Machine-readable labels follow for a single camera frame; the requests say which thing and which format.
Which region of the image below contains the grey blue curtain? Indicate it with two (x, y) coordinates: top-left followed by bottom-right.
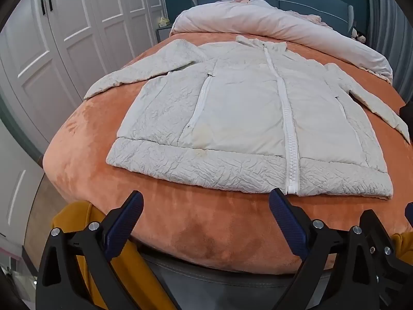
(366, 0), (413, 104)

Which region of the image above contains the grey bed frame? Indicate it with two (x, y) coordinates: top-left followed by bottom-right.
(139, 252), (326, 310)

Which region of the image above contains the black and white plush toy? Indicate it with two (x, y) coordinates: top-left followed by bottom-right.
(350, 27), (367, 44)

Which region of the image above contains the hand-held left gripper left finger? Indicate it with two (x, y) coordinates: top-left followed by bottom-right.
(35, 190), (180, 310)

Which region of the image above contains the white door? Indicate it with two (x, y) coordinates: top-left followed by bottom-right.
(0, 126), (44, 254)

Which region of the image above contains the white quilted zip jacket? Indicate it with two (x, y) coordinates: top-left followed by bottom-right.
(84, 35), (411, 200)

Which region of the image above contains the white panelled wardrobe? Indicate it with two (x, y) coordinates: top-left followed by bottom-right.
(0, 0), (175, 143)

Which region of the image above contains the orange fleece blanket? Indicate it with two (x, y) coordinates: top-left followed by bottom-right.
(43, 32), (413, 265)

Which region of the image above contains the dark nightstand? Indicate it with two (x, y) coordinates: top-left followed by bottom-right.
(156, 27), (175, 44)

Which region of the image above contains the yellow clothing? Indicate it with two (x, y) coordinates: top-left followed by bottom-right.
(52, 200), (181, 310)

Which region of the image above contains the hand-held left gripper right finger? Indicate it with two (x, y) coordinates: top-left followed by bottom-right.
(258, 187), (413, 310)

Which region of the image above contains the pink fuzzy blanket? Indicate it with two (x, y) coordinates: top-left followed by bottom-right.
(223, 0), (328, 28)

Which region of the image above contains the white duvet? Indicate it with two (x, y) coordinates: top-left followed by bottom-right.
(170, 0), (393, 84)

